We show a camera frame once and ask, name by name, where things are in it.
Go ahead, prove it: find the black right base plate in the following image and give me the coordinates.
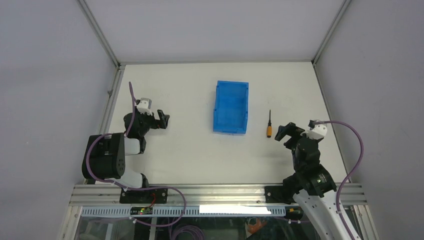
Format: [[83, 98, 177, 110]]
[[264, 185, 301, 205]]

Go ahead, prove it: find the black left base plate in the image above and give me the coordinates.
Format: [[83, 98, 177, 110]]
[[119, 188, 168, 205]]

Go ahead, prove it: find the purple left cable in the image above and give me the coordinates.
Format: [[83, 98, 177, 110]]
[[85, 81, 187, 228]]

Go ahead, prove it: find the purple cable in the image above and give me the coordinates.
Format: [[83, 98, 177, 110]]
[[313, 120, 365, 240], [85, 81, 187, 228]]

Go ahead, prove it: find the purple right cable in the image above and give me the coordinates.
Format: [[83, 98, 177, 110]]
[[313, 120, 365, 240]]

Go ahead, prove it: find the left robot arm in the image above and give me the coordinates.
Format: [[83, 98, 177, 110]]
[[81, 109, 170, 203]]

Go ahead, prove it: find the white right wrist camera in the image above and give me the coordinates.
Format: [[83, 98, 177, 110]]
[[300, 120, 328, 140]]

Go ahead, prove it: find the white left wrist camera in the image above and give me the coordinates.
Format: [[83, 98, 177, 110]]
[[136, 97, 154, 116]]

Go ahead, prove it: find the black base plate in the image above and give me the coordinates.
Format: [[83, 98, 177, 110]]
[[264, 185, 301, 205], [119, 188, 168, 205]]

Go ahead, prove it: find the grey slotted cable duct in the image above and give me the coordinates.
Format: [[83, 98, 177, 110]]
[[81, 205, 286, 218]]

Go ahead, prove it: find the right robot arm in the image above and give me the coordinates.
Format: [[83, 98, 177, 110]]
[[274, 120, 361, 240]]

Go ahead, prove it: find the orange black screwdriver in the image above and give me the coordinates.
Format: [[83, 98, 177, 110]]
[[266, 110, 273, 138]]

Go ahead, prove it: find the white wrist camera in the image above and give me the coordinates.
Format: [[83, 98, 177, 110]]
[[136, 97, 154, 116], [300, 120, 328, 140]]

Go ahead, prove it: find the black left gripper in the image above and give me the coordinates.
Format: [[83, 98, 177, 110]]
[[133, 106, 169, 137]]

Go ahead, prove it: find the blue plastic bin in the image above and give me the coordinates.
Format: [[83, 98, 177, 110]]
[[213, 80, 249, 135]]

